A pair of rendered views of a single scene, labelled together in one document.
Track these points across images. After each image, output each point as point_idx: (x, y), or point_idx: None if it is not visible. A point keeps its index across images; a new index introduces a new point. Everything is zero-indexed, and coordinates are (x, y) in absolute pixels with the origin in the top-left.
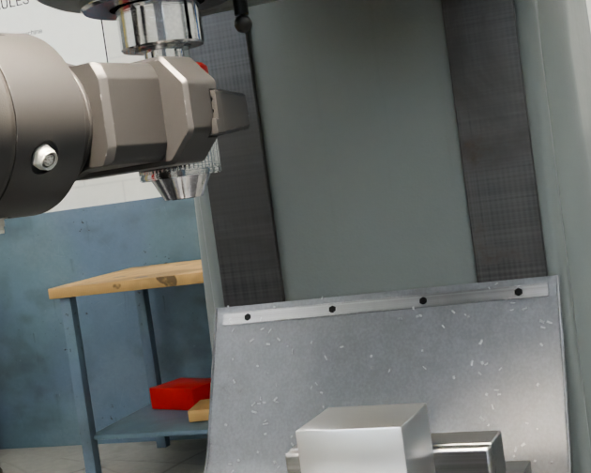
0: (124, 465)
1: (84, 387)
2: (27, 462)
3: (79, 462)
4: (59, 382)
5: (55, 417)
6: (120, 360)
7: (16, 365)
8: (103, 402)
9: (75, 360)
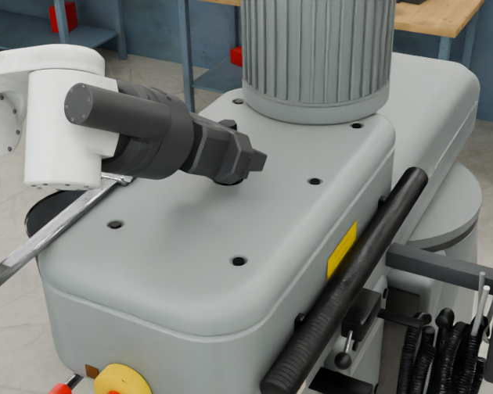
0: (209, 94)
1: (188, 55)
2: (148, 73)
3: (181, 83)
4: (171, 22)
5: (167, 43)
6: (213, 17)
7: (144, 4)
8: (199, 41)
9: (184, 37)
